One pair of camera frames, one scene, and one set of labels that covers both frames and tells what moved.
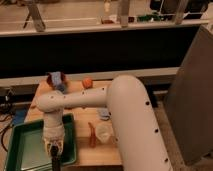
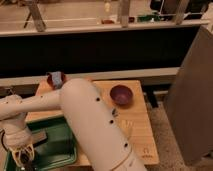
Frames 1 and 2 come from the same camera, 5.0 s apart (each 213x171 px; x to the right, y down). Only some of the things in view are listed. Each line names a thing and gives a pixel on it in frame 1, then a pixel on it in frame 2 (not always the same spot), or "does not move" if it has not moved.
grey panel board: x=188 y=102 does not move
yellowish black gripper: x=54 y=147 → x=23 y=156
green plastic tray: x=27 y=150 does not move
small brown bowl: x=50 y=82 does not move
